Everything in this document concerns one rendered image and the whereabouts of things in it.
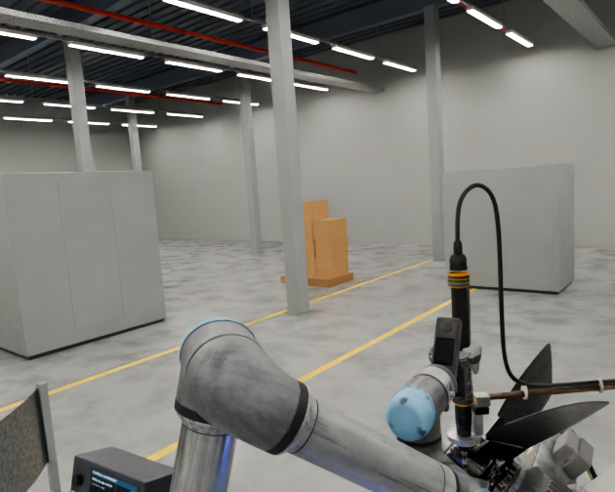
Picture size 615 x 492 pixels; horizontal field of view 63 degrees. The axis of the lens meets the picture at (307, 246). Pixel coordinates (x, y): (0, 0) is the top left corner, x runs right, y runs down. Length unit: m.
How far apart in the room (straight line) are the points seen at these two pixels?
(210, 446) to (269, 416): 0.17
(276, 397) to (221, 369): 0.08
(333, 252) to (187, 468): 8.68
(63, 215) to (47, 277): 0.80
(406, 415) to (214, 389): 0.35
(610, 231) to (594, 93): 3.13
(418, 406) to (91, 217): 6.64
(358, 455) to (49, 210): 6.53
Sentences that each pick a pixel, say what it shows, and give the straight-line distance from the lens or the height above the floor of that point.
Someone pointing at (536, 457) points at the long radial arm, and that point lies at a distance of 1.51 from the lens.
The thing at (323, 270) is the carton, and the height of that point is 0.28.
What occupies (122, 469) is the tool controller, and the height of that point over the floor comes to 1.25.
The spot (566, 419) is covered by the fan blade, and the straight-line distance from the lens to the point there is 1.19.
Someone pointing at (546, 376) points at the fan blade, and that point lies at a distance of 1.51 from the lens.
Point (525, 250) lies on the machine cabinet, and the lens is 8.49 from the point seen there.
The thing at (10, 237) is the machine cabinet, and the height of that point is 1.50.
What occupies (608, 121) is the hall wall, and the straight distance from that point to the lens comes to 13.37.
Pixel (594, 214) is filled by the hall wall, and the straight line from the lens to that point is 13.42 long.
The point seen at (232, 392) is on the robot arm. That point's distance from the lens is 0.63.
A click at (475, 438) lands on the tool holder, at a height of 1.31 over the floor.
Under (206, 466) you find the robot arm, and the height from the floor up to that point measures 1.48.
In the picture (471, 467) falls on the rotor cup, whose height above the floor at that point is 1.21.
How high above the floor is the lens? 1.86
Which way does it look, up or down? 7 degrees down
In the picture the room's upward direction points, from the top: 4 degrees counter-clockwise
